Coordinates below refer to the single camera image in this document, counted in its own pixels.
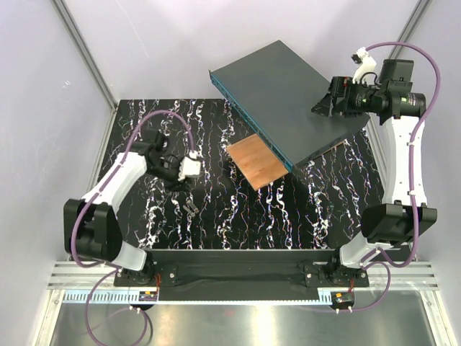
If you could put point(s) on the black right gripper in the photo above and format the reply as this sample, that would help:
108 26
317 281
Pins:
340 86

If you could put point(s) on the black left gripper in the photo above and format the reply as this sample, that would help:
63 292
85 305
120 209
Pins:
179 186

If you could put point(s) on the clear network plug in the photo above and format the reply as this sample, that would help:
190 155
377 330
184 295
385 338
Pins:
191 210

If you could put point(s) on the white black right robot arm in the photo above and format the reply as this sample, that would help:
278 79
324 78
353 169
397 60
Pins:
403 214

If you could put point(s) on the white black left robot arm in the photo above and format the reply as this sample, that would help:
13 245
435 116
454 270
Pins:
92 234

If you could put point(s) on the brown wooden board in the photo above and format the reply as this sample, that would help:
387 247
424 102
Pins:
252 159

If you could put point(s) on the black marble pattern mat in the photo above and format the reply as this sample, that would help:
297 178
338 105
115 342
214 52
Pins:
320 209

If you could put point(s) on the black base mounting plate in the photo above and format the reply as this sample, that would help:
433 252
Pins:
243 276

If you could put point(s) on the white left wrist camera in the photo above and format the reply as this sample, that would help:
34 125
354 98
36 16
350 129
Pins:
189 167

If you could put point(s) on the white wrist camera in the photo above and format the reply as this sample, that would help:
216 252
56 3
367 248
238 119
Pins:
189 167
365 64

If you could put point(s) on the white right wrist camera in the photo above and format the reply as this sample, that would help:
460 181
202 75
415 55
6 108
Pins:
365 64

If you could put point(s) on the dark grey network switch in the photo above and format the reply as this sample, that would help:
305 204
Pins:
274 90

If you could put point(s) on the aluminium rail frame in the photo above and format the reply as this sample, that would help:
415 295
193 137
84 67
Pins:
416 276

